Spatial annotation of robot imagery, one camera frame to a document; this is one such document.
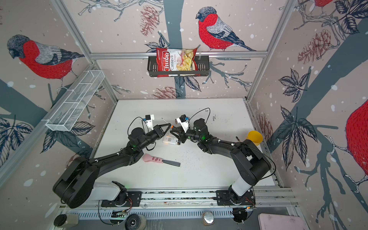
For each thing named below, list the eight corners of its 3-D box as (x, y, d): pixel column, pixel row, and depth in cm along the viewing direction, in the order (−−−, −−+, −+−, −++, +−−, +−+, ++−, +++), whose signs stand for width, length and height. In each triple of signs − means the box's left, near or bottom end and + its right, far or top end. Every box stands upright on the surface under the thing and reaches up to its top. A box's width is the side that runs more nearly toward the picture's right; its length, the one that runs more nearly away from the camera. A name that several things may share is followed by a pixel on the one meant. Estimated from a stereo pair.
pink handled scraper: (142, 160, 89) (141, 159, 87) (145, 155, 92) (144, 153, 90) (178, 170, 85) (178, 168, 83) (180, 163, 88) (180, 162, 86)
